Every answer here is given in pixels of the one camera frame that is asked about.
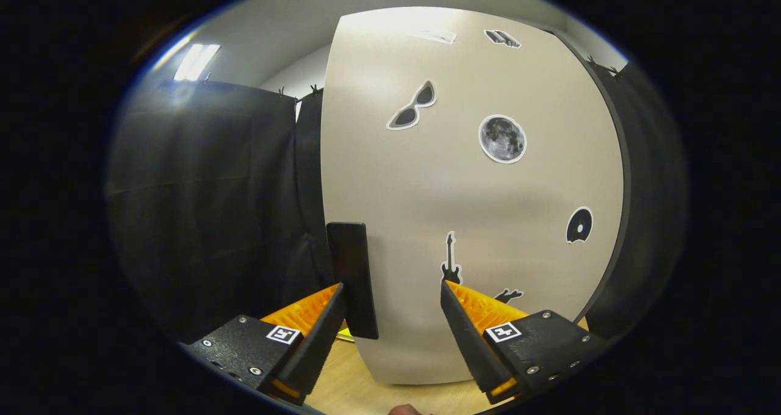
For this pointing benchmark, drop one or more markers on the narrow ceiling light panel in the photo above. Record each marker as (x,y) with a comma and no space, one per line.
(196,61)

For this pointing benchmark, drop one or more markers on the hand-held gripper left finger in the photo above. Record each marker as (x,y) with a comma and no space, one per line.
(320,335)

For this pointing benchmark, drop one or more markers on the yellow book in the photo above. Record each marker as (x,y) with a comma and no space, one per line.
(343,334)

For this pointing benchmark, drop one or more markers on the black backdrop cloth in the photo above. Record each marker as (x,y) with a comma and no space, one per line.
(213,207)

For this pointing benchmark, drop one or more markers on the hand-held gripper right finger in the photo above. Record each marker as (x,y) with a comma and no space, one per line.
(467,335)

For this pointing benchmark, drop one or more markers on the row of black cloth clips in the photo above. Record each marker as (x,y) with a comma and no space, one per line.
(282,91)

